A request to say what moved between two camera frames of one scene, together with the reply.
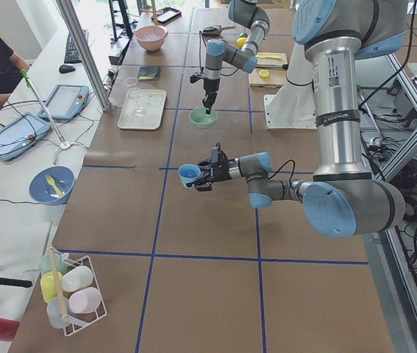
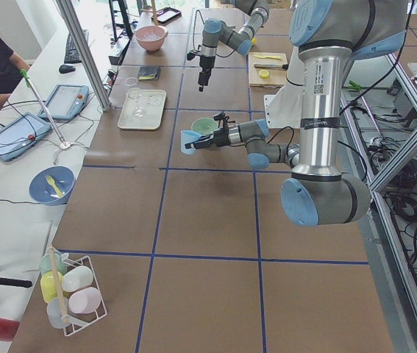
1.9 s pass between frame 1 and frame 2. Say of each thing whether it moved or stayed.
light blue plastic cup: moved
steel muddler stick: stayed
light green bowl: moved
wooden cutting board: stayed
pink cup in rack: stayed
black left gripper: moved
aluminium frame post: stayed
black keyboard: stayed
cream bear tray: stayed
